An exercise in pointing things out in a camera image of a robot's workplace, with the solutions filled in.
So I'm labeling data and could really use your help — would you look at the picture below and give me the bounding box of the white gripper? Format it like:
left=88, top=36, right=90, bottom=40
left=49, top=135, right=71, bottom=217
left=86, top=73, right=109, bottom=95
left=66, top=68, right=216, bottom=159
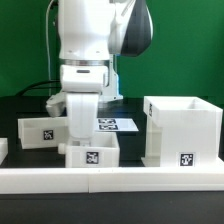
left=60, top=65, right=108, bottom=140

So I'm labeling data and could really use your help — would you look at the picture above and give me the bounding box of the white front drawer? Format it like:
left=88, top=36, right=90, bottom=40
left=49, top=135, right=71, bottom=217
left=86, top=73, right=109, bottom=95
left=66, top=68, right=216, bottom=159
left=58, top=132, right=120, bottom=168

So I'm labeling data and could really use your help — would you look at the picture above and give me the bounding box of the white drawer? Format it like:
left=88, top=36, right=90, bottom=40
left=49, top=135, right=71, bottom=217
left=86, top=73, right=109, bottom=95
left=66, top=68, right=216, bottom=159
left=58, top=132, right=120, bottom=168
left=18, top=117, right=68, bottom=149

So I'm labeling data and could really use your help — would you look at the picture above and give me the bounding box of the white drawer cabinet box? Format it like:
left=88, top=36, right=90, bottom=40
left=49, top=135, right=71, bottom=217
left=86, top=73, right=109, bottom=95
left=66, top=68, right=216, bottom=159
left=142, top=96, right=223, bottom=167

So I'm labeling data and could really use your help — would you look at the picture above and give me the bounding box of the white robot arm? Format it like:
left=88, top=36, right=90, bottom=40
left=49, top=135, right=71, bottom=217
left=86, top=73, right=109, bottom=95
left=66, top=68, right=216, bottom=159
left=58, top=0, right=153, bottom=140

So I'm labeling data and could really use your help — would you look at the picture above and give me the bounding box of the white rear drawer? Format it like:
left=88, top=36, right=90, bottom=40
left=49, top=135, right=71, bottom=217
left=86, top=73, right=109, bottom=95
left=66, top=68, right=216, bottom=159
left=18, top=117, right=68, bottom=149

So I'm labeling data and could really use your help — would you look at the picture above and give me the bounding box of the paper marker sheet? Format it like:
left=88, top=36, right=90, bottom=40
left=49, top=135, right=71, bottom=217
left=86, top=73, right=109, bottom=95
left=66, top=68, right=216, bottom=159
left=96, top=118, right=138, bottom=132

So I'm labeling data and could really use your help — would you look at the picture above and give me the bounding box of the white front fence bar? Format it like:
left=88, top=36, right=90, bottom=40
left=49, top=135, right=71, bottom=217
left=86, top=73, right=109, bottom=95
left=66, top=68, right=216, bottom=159
left=0, top=167, right=224, bottom=194

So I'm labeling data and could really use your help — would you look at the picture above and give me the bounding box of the white camera cable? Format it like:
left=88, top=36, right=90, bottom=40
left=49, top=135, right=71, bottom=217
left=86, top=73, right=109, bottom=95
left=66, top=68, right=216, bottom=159
left=45, top=0, right=59, bottom=98

